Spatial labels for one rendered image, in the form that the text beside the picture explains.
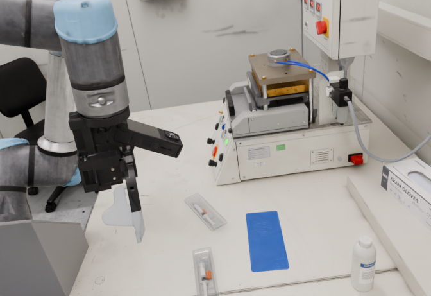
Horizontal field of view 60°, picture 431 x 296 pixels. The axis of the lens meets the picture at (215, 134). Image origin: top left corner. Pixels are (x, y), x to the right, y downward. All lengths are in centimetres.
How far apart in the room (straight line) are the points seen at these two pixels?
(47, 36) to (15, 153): 57
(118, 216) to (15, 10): 32
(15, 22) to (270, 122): 84
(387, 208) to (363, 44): 48
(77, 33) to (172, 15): 224
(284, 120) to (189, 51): 165
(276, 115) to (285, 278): 50
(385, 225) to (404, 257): 11
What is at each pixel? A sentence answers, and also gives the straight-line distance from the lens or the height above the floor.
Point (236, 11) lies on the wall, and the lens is 273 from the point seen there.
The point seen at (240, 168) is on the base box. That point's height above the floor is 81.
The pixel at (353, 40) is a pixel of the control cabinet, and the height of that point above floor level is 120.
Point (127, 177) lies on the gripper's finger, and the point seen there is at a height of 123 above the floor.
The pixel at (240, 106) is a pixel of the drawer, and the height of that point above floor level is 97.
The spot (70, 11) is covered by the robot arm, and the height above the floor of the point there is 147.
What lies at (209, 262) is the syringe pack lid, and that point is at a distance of 104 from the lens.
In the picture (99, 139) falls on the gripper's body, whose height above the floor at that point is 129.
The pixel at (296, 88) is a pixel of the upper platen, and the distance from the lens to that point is 126.
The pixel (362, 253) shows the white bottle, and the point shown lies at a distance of 92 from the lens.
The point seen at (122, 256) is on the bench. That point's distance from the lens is 116.
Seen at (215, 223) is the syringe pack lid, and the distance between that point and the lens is 114.
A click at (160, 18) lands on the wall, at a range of 273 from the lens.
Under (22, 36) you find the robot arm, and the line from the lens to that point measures 61.
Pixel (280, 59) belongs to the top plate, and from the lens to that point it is 128.
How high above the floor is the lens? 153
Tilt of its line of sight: 28 degrees down
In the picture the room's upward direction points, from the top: 8 degrees counter-clockwise
